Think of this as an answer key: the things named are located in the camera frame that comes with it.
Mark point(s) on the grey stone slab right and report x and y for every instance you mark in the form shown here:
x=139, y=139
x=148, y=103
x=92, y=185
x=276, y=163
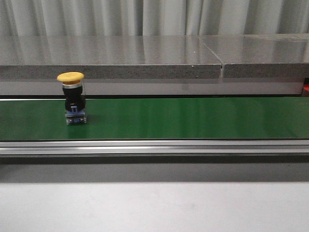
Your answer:
x=261, y=56

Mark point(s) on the red plastic tray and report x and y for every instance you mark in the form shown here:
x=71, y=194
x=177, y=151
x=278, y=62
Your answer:
x=305, y=91

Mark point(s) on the aluminium conveyor frame rail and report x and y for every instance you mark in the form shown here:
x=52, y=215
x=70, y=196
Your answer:
x=154, y=151

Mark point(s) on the green conveyor belt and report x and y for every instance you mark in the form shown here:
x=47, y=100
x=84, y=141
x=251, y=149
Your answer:
x=159, y=118

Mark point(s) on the grey stone slab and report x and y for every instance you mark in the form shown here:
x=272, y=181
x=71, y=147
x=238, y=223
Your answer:
x=107, y=57
x=261, y=56

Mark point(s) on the grey stone slab left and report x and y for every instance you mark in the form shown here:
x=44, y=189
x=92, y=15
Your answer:
x=107, y=57

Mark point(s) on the white base panel under slab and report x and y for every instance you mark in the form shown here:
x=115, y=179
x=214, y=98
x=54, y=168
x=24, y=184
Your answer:
x=221, y=86

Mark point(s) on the white curtain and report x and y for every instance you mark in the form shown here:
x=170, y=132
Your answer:
x=152, y=17

